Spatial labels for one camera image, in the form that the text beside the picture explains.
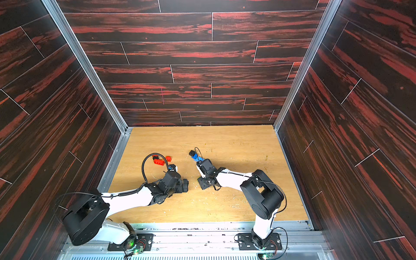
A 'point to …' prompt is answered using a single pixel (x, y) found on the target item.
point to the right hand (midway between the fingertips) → (207, 178)
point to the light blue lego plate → (197, 158)
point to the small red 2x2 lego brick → (169, 158)
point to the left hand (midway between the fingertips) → (184, 183)
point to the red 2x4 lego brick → (159, 162)
